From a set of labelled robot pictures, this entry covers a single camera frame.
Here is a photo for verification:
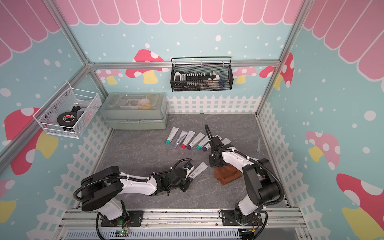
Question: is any teal cap toothpaste tube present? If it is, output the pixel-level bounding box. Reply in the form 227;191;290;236
166;127;179;145
197;136;210;150

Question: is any purple cap toothpaste tube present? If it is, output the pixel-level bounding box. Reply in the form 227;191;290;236
187;133;205;150
202;141;211;152

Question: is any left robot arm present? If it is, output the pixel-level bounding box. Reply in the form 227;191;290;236
73;159;195;222

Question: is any black tape roll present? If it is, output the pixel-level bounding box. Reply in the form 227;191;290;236
57;112;78;128

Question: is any silver wrench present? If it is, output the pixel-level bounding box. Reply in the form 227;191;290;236
257;136;261;153

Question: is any silver foil toothpaste tube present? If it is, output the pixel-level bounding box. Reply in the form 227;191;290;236
174;131;188;148

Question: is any green plastic storage box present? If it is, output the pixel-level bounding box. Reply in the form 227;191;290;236
100;92;170;130

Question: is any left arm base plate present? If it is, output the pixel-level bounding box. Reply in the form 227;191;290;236
101;210;144;227

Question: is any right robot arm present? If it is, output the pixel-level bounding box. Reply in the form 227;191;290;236
205;125;285;225

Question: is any brown microfiber cloth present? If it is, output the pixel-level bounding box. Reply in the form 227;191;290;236
214;164;243;186

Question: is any dark cap toothpaste tube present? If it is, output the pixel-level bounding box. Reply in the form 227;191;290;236
222;138;231;145
189;162;208;179

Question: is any black power strip in basket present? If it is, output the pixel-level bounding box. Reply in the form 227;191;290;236
171;72;221;89

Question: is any red cap toothpaste tube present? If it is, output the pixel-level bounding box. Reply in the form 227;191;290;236
182;131;195;149

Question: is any purple cap toothpaste tube top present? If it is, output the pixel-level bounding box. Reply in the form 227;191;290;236
187;133;205;150

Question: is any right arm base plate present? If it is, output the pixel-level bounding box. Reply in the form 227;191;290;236
219;209;263;227

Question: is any black wire mesh basket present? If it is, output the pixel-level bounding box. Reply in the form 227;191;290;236
170;57;234;92

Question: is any white wire basket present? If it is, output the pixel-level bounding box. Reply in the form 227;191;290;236
33;83;102;139

